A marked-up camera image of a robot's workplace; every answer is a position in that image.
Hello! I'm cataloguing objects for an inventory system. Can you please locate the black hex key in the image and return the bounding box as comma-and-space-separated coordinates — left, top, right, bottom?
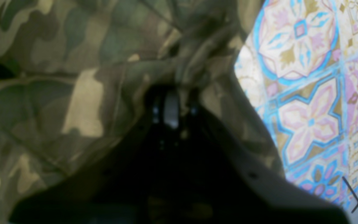
342, 176, 358, 214

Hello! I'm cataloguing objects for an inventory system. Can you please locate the patterned tile tablecloth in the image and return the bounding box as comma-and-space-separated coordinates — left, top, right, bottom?
235, 0, 358, 210

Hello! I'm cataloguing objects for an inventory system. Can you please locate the camouflage T-shirt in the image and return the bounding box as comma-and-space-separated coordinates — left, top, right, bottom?
0, 0, 285, 224

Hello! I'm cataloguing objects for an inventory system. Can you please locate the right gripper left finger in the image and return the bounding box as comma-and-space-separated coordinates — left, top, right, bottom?
9, 87, 172, 224

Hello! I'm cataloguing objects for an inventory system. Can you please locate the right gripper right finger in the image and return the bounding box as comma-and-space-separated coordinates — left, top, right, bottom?
167, 90, 349, 224

